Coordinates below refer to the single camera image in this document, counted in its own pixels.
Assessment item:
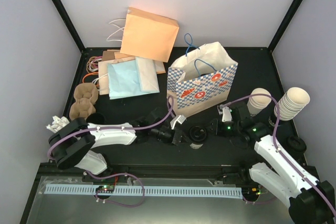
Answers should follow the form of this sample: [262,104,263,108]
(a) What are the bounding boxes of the orange bag handle cord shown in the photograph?
[82,72,99,82]

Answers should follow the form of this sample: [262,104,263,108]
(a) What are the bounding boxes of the tall stack paper cups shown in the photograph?
[268,87,310,127]

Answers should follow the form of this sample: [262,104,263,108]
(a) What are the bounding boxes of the black cup lids stack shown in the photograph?
[286,136,307,155]

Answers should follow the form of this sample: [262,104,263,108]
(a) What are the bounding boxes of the brown pulp cup carrier stack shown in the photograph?
[69,83,99,121]

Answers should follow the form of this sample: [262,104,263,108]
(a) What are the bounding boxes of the blue checkered paper bag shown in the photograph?
[166,34,239,118]

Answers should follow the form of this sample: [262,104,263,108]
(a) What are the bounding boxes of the light blue cable duct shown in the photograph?
[44,184,243,199]

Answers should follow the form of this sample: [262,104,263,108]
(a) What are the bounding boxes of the brown flat paper bag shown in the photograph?
[101,49,120,61]

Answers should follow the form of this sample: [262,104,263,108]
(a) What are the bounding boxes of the blue bag handle cord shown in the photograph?
[194,59,218,79]

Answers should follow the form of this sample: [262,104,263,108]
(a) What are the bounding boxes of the short stack paper cups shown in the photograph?
[247,88,271,116]

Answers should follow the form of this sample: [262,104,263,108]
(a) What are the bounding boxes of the light blue paper bag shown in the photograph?
[107,60,144,100]

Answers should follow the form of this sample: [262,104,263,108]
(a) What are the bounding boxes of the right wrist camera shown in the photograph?
[217,104,232,123]

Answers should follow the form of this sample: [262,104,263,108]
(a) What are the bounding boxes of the orange paper bag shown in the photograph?
[120,7,179,62]

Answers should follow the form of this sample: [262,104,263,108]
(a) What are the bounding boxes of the white paper bag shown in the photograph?
[135,57,160,93]

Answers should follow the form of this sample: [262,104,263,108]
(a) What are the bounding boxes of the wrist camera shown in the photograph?
[217,104,232,123]
[170,115,186,130]

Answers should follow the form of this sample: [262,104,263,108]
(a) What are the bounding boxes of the beige kraft paper bag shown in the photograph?
[98,56,135,95]

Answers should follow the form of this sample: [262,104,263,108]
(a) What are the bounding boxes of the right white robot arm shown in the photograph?
[210,98,335,223]

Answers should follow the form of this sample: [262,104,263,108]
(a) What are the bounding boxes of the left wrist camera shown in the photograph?
[170,115,186,130]

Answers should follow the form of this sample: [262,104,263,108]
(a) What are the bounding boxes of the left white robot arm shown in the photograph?
[47,97,191,182]

